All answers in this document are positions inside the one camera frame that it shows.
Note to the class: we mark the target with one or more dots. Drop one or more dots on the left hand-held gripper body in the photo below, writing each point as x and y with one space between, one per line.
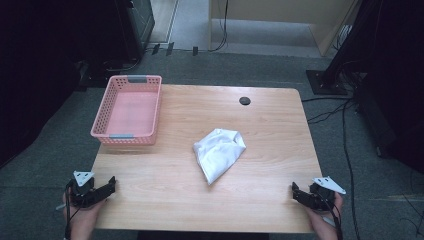
82 188

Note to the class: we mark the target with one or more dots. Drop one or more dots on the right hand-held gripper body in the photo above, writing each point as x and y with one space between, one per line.
325 193

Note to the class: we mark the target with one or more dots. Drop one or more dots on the white t-shirt with cartoon print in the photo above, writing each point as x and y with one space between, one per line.
218 151

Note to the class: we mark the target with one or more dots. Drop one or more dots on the person's left hand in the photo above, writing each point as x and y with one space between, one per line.
83 218

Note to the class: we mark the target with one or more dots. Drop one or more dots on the person's right hand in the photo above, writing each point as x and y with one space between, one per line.
325 221

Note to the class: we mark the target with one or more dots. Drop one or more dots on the pink plastic basket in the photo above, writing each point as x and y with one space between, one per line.
131 111

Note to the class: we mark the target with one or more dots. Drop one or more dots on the black round table grommet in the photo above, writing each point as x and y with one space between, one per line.
245 100

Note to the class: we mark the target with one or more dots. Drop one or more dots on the black metal stand pole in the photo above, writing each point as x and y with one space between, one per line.
346 43

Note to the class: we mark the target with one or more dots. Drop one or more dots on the dark glass-front cabinet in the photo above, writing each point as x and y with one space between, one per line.
136 26

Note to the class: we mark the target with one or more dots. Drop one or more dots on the light wooden cabinet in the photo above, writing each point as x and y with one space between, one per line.
283 13

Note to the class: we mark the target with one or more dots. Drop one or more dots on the black stand base plate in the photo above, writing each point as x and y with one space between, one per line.
325 82

